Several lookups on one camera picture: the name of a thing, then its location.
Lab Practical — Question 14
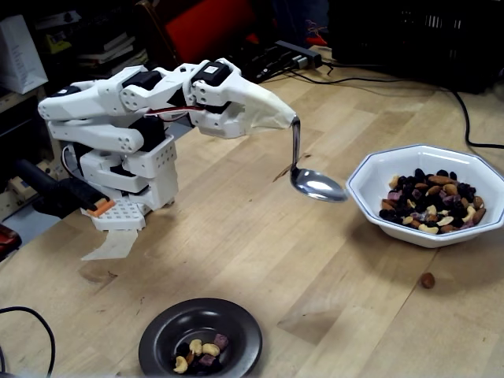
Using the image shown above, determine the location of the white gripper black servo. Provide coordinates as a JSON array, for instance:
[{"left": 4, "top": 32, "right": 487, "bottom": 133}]
[{"left": 190, "top": 57, "right": 297, "bottom": 140}]

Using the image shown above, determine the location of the bent metal spoon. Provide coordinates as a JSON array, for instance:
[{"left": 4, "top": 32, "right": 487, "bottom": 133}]
[{"left": 290, "top": 113, "right": 350, "bottom": 203}]

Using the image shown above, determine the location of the white octagonal bowl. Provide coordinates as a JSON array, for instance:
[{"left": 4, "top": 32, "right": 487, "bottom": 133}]
[{"left": 345, "top": 143, "right": 504, "bottom": 249}]

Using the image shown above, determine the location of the scooped trail mix portion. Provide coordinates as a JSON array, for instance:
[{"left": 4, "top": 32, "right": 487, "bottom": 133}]
[{"left": 171, "top": 333, "right": 230, "bottom": 375}]

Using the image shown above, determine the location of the dark brown plate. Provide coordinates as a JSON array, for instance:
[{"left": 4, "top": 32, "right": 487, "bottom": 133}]
[{"left": 138, "top": 298, "right": 264, "bottom": 377}]

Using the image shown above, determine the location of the beige tape wrap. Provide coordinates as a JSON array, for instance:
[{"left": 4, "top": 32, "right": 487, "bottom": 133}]
[{"left": 243, "top": 88, "right": 297, "bottom": 135}]

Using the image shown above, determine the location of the black usb hub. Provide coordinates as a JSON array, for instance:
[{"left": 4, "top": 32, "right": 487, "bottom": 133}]
[{"left": 274, "top": 39, "right": 323, "bottom": 69}]

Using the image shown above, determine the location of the red chair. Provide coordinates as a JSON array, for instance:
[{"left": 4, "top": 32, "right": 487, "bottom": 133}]
[{"left": 133, "top": 0, "right": 276, "bottom": 86}]

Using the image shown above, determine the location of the stack of books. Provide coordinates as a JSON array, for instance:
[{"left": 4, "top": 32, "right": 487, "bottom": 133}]
[{"left": 76, "top": 33, "right": 149, "bottom": 78}]

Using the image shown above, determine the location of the black plastic crate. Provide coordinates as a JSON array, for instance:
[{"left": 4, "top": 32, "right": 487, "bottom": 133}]
[{"left": 326, "top": 0, "right": 504, "bottom": 95}]

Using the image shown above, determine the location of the beige tape strip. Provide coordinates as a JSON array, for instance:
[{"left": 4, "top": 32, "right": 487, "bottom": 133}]
[{"left": 80, "top": 228, "right": 139, "bottom": 261}]

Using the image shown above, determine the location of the black clamp orange tip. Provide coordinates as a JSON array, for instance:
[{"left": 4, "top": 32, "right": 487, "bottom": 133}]
[{"left": 15, "top": 159, "right": 115, "bottom": 217}]

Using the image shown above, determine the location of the yellow tool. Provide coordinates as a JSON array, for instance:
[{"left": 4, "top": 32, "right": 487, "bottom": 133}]
[{"left": 45, "top": 34, "right": 72, "bottom": 54}]

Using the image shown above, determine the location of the trail mix heap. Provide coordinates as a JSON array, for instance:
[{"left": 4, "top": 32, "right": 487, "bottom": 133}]
[{"left": 379, "top": 168, "right": 487, "bottom": 235}]

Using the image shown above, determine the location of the light wooden shelf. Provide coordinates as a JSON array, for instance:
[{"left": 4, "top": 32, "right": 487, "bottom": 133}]
[{"left": 0, "top": 87, "right": 46, "bottom": 115}]

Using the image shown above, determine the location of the red plastic object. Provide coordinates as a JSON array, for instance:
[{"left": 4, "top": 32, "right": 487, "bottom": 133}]
[{"left": 0, "top": 222, "right": 23, "bottom": 261}]

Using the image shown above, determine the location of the red wire bundle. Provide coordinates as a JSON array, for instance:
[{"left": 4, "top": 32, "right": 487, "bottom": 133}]
[{"left": 306, "top": 18, "right": 328, "bottom": 45}]

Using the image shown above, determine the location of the black cable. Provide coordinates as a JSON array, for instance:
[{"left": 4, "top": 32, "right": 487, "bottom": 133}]
[
  {"left": 0, "top": 306, "right": 57, "bottom": 377},
  {"left": 289, "top": 62, "right": 504, "bottom": 150}
]

